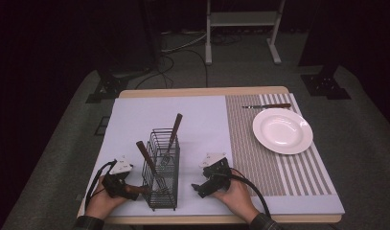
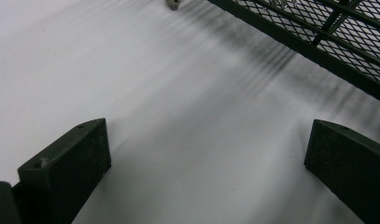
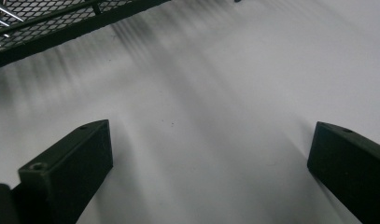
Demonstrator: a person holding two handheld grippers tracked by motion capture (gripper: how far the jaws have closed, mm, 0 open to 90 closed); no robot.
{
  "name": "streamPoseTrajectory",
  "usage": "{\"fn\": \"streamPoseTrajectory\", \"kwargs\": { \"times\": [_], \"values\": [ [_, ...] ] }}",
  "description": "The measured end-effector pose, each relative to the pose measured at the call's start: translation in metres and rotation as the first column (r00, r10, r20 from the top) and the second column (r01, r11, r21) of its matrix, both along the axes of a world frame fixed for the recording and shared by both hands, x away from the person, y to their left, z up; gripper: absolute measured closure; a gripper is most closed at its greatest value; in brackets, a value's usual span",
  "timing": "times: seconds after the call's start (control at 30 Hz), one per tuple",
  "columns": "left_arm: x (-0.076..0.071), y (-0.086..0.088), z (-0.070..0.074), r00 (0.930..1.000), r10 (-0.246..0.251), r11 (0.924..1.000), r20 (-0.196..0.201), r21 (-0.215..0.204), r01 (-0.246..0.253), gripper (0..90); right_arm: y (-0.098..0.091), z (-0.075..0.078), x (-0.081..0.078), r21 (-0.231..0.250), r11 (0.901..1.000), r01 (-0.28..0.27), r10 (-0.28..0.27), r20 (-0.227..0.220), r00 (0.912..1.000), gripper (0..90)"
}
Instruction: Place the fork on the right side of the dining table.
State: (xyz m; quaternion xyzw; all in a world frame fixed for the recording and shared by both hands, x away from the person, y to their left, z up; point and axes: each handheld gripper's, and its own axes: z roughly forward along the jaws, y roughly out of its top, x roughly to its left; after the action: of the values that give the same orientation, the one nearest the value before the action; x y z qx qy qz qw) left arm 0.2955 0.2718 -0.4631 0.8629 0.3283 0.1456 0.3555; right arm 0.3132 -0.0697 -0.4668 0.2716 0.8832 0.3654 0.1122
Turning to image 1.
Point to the white plate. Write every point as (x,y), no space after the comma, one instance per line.
(282,131)

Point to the white board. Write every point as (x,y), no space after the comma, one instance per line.
(195,127)

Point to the person's right hand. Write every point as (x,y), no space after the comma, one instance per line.
(237,198)

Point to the striped placemat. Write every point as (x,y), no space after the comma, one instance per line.
(247,143)

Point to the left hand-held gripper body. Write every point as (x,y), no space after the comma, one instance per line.
(116,179)

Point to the white metal stand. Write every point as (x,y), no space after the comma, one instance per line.
(240,19)

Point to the person's left hand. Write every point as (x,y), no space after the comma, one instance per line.
(101,202)

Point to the dark floor plate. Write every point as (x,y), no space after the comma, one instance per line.
(102,126)

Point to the black stand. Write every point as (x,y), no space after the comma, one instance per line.
(116,86)
(326,84)

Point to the wooden table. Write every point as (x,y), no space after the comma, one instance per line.
(202,91)

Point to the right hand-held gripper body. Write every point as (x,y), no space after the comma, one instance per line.
(216,174)

